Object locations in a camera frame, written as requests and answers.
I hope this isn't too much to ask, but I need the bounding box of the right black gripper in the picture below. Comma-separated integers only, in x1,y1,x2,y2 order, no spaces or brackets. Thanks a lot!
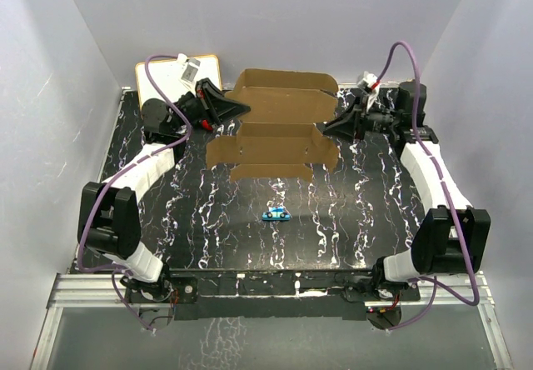
324,93,402,143

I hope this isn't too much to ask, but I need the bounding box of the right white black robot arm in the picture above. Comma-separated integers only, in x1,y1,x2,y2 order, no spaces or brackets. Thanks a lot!
324,73,491,301

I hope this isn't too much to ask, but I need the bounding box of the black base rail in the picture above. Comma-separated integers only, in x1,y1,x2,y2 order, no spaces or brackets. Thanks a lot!
120,269,421,321

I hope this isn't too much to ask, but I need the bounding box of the aluminium frame rail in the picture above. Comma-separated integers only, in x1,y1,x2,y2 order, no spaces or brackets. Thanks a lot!
31,272,516,370

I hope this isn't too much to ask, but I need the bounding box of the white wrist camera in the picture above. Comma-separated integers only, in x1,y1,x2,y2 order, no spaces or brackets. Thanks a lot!
177,53,201,89
356,71,380,111

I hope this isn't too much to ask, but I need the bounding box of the white board orange frame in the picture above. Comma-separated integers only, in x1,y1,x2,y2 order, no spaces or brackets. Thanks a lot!
135,55,222,107

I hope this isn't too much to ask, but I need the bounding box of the blue toy car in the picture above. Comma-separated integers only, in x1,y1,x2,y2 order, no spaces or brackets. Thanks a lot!
262,207,291,222

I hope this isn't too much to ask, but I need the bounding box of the brown cardboard box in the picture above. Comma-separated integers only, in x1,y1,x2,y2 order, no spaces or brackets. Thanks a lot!
206,68,340,182

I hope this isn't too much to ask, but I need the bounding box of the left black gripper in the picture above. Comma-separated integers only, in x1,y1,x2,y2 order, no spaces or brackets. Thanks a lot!
170,79,251,132

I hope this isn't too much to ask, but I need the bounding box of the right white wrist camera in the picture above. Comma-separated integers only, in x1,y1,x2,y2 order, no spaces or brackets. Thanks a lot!
356,71,380,111

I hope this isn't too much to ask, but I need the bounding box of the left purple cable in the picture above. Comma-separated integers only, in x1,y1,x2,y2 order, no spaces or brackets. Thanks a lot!
77,54,195,333

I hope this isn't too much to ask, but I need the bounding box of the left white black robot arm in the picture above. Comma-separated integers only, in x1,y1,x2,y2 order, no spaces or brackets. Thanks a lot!
77,78,251,303

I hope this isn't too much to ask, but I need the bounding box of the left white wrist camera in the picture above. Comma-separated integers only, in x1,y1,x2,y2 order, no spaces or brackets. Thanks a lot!
177,53,201,89

